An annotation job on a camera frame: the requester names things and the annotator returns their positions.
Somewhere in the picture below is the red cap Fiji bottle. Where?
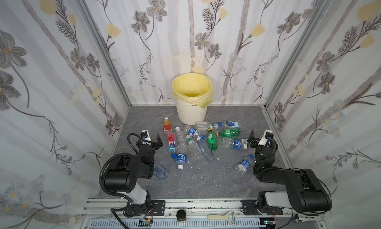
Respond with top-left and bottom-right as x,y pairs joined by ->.
167,133 -> 177,154

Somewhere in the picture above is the clear bottle blue label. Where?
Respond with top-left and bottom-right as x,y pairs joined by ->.
222,137 -> 248,150
175,127 -> 188,170

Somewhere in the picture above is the green soda bottle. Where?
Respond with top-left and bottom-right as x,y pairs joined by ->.
207,128 -> 218,151
216,128 -> 241,138

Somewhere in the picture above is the Pepsi label clear bottle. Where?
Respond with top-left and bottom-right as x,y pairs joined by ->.
184,125 -> 197,137

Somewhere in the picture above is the clear bottle blue cap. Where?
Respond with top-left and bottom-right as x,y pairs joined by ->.
196,136 -> 214,162

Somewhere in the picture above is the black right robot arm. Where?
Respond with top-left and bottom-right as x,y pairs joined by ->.
244,130 -> 332,215

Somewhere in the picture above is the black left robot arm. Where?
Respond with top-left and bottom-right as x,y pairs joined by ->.
99,130 -> 165,219

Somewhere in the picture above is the white plastic waste bin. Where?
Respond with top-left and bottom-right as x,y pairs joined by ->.
176,100 -> 207,125

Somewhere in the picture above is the yellow bin liner bag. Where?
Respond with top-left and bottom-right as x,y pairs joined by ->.
172,73 -> 214,108

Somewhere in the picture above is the orange red juice bottle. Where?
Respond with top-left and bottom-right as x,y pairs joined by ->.
163,117 -> 172,135

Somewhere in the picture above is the small blue label bottle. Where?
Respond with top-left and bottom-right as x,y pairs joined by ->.
225,121 -> 239,128

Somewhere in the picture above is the clear bottle white cap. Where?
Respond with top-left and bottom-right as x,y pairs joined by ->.
186,135 -> 200,155

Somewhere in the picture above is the green soda bottle upright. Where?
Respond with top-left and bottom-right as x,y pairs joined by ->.
207,128 -> 218,151

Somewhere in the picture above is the clear bottle green cap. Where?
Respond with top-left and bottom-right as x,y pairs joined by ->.
195,121 -> 222,131

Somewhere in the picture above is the beige vegetable peeler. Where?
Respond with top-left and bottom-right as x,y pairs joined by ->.
207,211 -> 236,226

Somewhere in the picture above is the adjustable wrench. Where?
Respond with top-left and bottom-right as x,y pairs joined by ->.
294,213 -> 321,223

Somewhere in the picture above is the black round knob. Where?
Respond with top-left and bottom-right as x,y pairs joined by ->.
176,209 -> 187,222

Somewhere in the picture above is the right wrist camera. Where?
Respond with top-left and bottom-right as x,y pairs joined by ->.
259,130 -> 274,146

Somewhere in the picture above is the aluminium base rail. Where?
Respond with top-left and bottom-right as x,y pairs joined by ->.
76,198 -> 332,229

